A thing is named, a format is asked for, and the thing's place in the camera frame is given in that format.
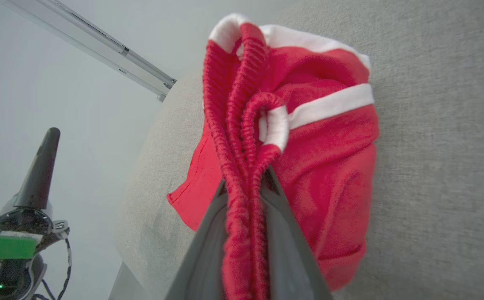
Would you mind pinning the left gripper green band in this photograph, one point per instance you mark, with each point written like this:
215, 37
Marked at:
12, 233

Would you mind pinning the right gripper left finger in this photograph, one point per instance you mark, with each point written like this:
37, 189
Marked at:
204, 262

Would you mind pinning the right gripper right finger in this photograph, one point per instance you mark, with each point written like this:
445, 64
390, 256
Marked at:
292, 258

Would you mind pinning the red white elastic shorts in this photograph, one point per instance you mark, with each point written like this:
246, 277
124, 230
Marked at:
329, 166

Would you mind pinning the grey fabric sofa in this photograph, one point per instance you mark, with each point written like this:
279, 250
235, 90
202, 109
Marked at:
433, 166

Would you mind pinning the grey partition post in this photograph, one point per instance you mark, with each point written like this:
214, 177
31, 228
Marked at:
100, 43

